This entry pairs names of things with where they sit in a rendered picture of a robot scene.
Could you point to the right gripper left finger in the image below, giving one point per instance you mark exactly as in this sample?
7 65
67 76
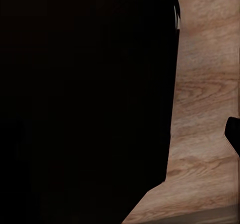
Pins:
12 133

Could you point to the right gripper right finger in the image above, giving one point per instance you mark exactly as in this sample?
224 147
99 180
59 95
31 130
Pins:
232 132

